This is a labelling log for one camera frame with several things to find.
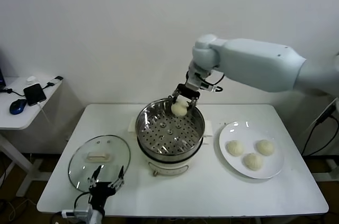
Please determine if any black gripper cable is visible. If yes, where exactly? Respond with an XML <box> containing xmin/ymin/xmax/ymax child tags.
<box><xmin>73</xmin><ymin>191</ymin><xmax>92</xmax><ymax>212</ymax></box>
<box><xmin>209</xmin><ymin>65</ymin><xmax>226</xmax><ymax>94</ymax></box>

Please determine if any white phone charging cable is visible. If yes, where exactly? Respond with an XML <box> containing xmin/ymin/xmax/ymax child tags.
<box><xmin>37</xmin><ymin>102</ymin><xmax>58</xmax><ymax>133</ymax></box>

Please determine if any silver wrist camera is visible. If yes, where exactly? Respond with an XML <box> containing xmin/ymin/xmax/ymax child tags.
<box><xmin>61</xmin><ymin>206</ymin><xmax>94</xmax><ymax>220</ymax></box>
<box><xmin>185</xmin><ymin>62</ymin><xmax>222</xmax><ymax>94</ymax></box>

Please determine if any white steamed baozi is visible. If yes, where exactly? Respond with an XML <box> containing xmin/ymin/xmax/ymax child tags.
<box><xmin>225</xmin><ymin>140</ymin><xmax>245</xmax><ymax>157</ymax></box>
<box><xmin>171</xmin><ymin>99</ymin><xmax>188</xmax><ymax>117</ymax></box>
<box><xmin>255</xmin><ymin>139</ymin><xmax>275</xmax><ymax>156</ymax></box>
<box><xmin>243</xmin><ymin>153</ymin><xmax>264</xmax><ymax>172</ymax></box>

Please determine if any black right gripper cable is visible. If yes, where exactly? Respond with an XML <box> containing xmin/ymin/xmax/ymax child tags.
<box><xmin>209</xmin><ymin>65</ymin><xmax>226</xmax><ymax>94</ymax></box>

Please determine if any glass pot lid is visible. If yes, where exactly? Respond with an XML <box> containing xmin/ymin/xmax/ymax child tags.
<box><xmin>67</xmin><ymin>135</ymin><xmax>131</xmax><ymax>192</ymax></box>

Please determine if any black laptop cable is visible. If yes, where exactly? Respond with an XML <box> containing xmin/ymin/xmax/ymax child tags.
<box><xmin>0</xmin><ymin>88</ymin><xmax>26</xmax><ymax>98</ymax></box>

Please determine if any white side table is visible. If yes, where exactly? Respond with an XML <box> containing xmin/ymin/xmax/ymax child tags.
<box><xmin>0</xmin><ymin>77</ymin><xmax>66</xmax><ymax>198</ymax></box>

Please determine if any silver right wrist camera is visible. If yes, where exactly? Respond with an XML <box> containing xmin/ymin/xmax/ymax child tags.
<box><xmin>185</xmin><ymin>62</ymin><xmax>222</xmax><ymax>94</ymax></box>

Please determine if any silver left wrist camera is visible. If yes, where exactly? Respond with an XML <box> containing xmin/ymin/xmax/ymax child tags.
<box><xmin>61</xmin><ymin>206</ymin><xmax>94</xmax><ymax>220</ymax></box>

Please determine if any blue computer mouse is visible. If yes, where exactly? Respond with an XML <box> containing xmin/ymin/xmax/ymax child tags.
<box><xmin>9</xmin><ymin>99</ymin><xmax>28</xmax><ymax>115</ymax></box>

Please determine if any black smartphone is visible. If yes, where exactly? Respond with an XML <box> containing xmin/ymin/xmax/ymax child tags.
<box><xmin>23</xmin><ymin>84</ymin><xmax>47</xmax><ymax>107</ymax></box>

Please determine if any white round plate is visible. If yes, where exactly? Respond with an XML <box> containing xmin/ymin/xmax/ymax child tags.
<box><xmin>218</xmin><ymin>121</ymin><xmax>284</xmax><ymax>180</ymax></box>

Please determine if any stainless steel steamer basket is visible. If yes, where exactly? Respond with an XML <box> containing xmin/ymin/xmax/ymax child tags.
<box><xmin>128</xmin><ymin>98</ymin><xmax>213</xmax><ymax>156</ymax></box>

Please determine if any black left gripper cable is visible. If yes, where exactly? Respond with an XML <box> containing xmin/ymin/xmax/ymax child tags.
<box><xmin>73</xmin><ymin>191</ymin><xmax>92</xmax><ymax>212</ymax></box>

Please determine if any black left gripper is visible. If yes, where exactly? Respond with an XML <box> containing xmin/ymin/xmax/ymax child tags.
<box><xmin>87</xmin><ymin>165</ymin><xmax>125</xmax><ymax>210</ymax></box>

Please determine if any thin white wall cable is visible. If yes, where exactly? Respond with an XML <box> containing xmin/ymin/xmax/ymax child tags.
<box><xmin>299</xmin><ymin>95</ymin><xmax>339</xmax><ymax>140</ymax></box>

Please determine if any cream electric cooking pot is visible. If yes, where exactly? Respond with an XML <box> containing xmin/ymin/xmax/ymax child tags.
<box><xmin>137</xmin><ymin>136</ymin><xmax>210</xmax><ymax>178</ymax></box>

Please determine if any dark laptop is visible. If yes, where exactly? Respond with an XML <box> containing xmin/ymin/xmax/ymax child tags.
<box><xmin>0</xmin><ymin>49</ymin><xmax>6</xmax><ymax>89</ymax></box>

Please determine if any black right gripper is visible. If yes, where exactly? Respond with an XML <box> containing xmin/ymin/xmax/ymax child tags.
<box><xmin>171</xmin><ymin>83</ymin><xmax>201</xmax><ymax>110</ymax></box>

